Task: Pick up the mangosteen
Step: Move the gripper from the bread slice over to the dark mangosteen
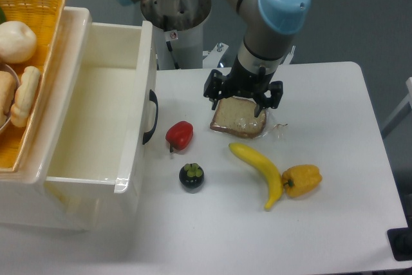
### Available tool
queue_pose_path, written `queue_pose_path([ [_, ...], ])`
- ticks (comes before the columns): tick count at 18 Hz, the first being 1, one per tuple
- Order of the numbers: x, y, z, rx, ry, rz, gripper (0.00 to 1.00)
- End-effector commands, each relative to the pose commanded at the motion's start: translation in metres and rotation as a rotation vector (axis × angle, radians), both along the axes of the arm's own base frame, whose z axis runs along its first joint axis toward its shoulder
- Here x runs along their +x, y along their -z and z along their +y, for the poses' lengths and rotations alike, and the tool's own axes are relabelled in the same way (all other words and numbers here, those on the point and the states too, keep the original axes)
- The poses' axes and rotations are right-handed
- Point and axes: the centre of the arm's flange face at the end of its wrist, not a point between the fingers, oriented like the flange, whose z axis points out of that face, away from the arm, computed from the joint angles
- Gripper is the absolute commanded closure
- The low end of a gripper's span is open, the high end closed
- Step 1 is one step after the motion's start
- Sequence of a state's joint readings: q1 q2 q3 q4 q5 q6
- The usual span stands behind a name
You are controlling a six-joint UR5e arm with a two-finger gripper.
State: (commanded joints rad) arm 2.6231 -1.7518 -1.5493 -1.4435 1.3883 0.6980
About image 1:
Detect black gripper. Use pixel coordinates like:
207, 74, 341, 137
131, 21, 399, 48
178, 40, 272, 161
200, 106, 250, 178
203, 53, 283, 117

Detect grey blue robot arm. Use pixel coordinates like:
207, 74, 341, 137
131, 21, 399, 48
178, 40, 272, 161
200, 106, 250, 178
117, 0, 311, 114

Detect dark purple mangosteen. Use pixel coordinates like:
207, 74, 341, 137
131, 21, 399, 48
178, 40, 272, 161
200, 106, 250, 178
178, 163, 205, 193

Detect wrapped bread slice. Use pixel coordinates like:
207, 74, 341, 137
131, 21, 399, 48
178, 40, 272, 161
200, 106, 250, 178
209, 97, 267, 138

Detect red bell pepper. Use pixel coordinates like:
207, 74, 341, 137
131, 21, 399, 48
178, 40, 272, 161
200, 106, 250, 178
165, 121, 194, 153

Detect yellow bell pepper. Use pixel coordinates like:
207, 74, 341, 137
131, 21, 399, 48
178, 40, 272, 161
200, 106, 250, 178
282, 164, 323, 198

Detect yellow banana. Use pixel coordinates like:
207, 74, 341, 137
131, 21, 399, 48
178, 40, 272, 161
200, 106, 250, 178
229, 142, 283, 211

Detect white open drawer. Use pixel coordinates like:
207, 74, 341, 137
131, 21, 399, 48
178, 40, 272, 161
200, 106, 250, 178
46, 21, 156, 198

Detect beige braided bread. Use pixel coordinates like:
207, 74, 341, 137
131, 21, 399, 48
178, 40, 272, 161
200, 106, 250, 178
10, 66, 41, 128

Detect black device at edge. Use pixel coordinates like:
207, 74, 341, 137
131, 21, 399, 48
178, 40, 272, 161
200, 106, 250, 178
387, 227, 412, 261

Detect yellow woven basket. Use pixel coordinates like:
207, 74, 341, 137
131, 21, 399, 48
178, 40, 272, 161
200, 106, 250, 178
1, 0, 66, 174

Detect white round bun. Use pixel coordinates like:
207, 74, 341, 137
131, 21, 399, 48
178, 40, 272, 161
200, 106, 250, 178
1, 21, 37, 64

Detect tan bread roll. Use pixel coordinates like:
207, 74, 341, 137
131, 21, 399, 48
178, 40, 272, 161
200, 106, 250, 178
0, 72, 14, 113

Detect metal bowl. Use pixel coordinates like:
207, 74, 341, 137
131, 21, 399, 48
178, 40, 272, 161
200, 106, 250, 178
1, 63, 21, 134

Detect white drawer cabinet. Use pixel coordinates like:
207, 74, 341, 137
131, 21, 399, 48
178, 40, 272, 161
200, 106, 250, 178
1, 7, 144, 230

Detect green vegetable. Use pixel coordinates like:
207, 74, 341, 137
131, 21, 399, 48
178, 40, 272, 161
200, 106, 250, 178
0, 8, 7, 24

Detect black drawer handle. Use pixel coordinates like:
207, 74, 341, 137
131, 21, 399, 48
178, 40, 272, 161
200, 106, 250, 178
142, 89, 159, 145

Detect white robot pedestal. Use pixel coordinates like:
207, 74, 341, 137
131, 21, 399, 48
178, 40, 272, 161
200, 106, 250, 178
140, 0, 211, 70

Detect white frame at right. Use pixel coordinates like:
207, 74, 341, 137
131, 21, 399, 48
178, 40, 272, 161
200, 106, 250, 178
380, 77, 411, 139

